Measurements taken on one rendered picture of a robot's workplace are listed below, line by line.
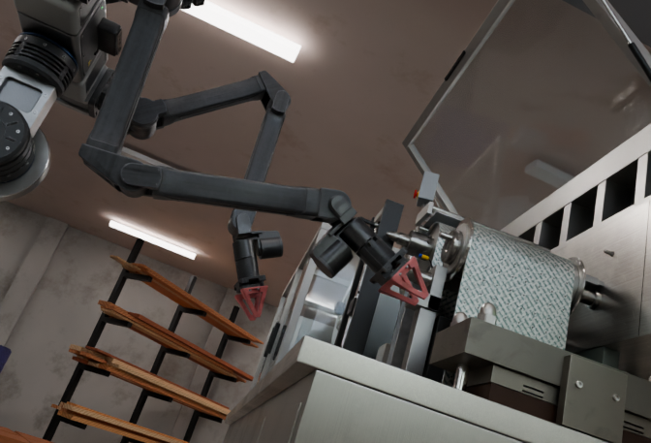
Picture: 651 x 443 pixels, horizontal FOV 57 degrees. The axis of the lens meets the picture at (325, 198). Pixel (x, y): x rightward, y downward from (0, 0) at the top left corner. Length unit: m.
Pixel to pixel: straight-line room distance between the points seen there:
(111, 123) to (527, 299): 0.88
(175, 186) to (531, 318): 0.74
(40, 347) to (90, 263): 1.35
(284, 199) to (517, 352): 0.49
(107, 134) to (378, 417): 0.68
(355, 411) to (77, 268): 8.98
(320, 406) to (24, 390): 8.79
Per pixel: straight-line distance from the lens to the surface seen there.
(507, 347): 1.04
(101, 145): 1.15
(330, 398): 0.87
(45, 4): 1.35
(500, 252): 1.31
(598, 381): 1.08
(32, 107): 1.42
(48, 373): 9.55
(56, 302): 9.66
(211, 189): 1.14
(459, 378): 1.07
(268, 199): 1.15
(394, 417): 0.89
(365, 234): 1.18
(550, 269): 1.35
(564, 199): 1.79
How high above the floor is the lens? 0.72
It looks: 24 degrees up
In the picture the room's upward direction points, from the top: 19 degrees clockwise
